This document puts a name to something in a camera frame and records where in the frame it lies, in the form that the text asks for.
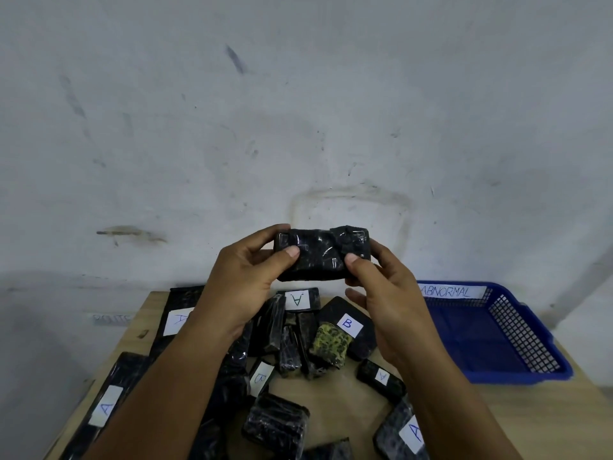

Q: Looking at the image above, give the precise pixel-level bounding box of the person's right hand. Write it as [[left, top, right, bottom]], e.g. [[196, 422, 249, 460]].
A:
[[344, 239, 440, 368]]

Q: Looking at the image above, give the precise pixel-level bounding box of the pile of black labelled packages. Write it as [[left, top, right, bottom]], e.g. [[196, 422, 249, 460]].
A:
[[58, 284, 433, 460]]

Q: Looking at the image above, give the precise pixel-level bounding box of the black shiny brick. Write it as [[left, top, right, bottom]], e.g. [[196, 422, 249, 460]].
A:
[[273, 225, 372, 282]]

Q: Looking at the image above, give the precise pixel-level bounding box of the yellow green patterned wrapped packet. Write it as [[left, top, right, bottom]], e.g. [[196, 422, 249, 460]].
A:
[[308, 321, 353, 370]]

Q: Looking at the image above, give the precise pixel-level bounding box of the person's left forearm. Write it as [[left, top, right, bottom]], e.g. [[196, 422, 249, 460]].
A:
[[82, 317, 251, 460]]

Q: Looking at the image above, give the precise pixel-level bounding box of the white paper basket label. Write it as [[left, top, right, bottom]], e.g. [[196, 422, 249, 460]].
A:
[[418, 284, 485, 299]]

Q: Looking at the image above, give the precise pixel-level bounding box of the person's left hand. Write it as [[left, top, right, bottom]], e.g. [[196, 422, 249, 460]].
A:
[[191, 224, 301, 341]]

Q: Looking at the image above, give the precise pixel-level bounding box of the blue plastic mesh basket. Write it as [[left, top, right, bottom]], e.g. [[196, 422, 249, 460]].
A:
[[416, 281, 574, 385]]

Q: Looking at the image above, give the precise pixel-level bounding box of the person's right forearm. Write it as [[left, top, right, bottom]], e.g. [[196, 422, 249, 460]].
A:
[[382, 345, 524, 460]]

